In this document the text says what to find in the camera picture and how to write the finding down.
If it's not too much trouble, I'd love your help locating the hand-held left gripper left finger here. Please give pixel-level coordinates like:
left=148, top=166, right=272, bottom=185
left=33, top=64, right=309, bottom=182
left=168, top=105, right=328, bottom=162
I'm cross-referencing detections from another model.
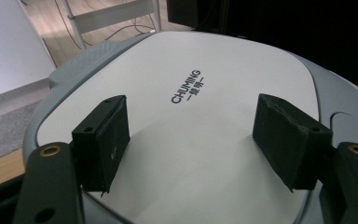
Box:
left=71, top=94, right=131, bottom=198

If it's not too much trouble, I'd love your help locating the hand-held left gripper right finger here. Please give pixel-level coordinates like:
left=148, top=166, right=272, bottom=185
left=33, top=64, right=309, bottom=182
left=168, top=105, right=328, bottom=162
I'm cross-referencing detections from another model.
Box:
left=252, top=92, right=335, bottom=193

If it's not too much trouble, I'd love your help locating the tangle of black desk cables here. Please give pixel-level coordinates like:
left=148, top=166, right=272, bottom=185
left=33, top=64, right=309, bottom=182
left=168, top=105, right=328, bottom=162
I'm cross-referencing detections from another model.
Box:
left=53, top=0, right=158, bottom=45

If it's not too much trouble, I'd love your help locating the black curtain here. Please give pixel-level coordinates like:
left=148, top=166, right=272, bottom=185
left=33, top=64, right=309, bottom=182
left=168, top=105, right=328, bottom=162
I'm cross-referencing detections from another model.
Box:
left=166, top=0, right=358, bottom=96

